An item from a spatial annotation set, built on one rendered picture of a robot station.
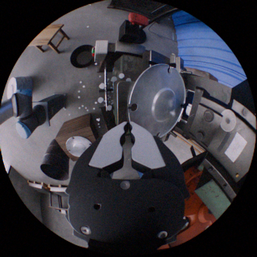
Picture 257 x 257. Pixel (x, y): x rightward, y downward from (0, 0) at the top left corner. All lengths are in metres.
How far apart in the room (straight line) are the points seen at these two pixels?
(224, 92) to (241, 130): 0.29
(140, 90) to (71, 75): 0.89
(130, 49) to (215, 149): 0.47
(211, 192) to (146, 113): 0.35
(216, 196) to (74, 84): 1.25
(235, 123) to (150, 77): 0.26
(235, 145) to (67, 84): 1.22
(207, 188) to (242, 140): 0.17
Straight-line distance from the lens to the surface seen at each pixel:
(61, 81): 1.05
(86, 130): 0.72
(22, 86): 1.18
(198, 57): 1.72
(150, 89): 0.23
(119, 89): 0.19
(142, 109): 0.23
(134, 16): 0.35
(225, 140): 0.28
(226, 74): 1.57
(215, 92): 0.53
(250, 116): 0.25
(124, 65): 0.35
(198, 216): 0.60
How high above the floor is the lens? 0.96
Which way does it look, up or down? 51 degrees down
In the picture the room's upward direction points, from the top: 141 degrees clockwise
